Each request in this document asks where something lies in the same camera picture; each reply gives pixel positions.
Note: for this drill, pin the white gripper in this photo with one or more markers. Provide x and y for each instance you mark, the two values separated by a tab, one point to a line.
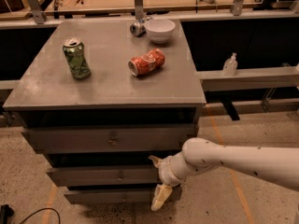
165	171

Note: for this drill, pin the grey drawer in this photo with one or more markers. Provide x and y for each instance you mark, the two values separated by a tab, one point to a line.
131	195
91	139
104	175

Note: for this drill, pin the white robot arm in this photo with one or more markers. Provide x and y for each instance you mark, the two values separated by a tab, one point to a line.
277	165

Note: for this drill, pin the grey top drawer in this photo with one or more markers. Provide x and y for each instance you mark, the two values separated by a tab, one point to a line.
91	139

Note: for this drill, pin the grey bottom drawer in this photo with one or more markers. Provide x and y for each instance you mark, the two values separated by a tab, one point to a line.
131	195

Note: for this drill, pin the grey drawer cabinet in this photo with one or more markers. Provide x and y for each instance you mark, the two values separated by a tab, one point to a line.
97	124

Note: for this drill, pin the crushed red soda can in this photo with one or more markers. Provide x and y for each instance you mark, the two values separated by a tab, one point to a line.
144	64

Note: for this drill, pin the clear sanitizer bottle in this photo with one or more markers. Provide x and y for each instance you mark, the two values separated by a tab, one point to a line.
230	66

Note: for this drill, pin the grey metal railing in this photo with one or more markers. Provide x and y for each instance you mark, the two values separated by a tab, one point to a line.
243	78

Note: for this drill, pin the white bowl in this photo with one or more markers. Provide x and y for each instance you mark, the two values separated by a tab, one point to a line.
159	31

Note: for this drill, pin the green soda can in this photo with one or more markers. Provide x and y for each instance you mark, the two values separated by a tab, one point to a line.
74	53

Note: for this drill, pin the black floor plug box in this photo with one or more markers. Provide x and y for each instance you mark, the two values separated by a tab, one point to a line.
5	213

